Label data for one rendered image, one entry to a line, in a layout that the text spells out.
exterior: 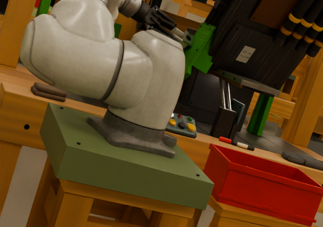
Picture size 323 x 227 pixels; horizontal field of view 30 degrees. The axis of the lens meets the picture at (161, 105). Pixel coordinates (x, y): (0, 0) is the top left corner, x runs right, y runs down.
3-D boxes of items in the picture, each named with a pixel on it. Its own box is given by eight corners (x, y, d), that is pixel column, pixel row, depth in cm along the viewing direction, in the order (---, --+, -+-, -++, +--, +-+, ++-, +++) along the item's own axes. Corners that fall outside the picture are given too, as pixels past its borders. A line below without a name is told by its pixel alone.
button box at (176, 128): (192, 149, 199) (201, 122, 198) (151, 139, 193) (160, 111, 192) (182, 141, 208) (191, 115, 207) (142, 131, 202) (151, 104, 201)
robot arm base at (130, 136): (188, 161, 150) (196, 141, 150) (111, 145, 139) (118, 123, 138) (156, 136, 166) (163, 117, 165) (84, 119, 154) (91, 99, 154)
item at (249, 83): (278, 99, 211) (280, 91, 210) (239, 87, 205) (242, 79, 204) (231, 78, 246) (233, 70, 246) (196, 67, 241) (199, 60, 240)
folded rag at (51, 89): (33, 94, 182) (36, 85, 182) (30, 89, 189) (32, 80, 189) (65, 103, 186) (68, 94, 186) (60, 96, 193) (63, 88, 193)
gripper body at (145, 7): (139, 10, 211) (160, 24, 214) (143, -6, 216) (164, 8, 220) (127, 21, 216) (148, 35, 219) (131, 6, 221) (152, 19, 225)
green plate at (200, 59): (200, 86, 219) (231, 37, 218) (182, 75, 216) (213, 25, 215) (188, 80, 230) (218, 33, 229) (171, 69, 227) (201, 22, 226)
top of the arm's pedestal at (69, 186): (192, 219, 144) (197, 204, 143) (63, 192, 133) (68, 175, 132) (155, 174, 173) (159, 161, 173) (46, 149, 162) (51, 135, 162)
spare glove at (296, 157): (318, 164, 231) (320, 158, 230) (333, 173, 221) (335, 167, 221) (273, 152, 224) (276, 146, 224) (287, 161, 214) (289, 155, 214)
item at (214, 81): (241, 132, 248) (268, 54, 244) (175, 114, 237) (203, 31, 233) (222, 120, 265) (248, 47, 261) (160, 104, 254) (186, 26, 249)
